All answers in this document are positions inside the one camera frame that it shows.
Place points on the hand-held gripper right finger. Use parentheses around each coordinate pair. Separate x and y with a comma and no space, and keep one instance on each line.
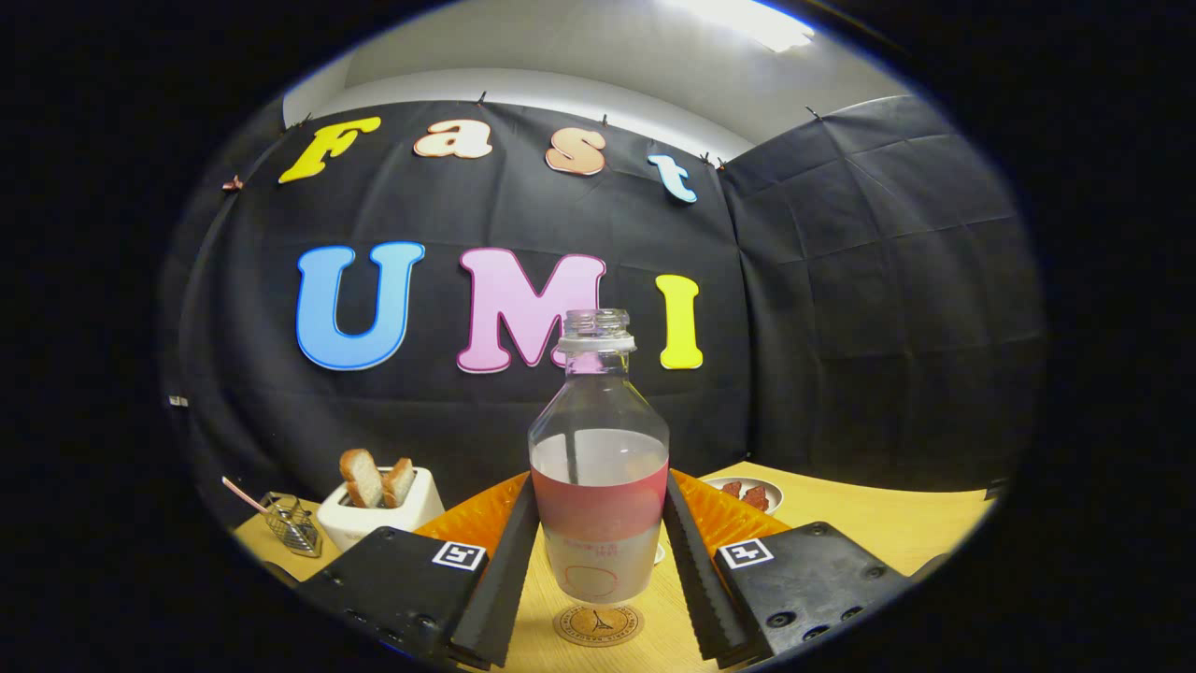
(705,589)

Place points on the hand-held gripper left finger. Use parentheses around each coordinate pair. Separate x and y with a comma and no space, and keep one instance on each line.
(495,589)

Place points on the round brown coaster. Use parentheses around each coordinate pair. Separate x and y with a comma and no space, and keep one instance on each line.
(598,628)

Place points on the clear juice bottle pink label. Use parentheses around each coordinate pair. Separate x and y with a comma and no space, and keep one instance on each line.
(598,505)

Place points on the white round plate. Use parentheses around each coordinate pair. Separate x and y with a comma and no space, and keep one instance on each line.
(774,491)

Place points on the white toaster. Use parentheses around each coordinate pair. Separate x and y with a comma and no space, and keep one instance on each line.
(374,523)

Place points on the toast slice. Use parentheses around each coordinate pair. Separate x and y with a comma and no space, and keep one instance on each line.
(363,479)
(399,483)

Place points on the wooden table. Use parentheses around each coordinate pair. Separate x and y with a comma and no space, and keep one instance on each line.
(888,523)

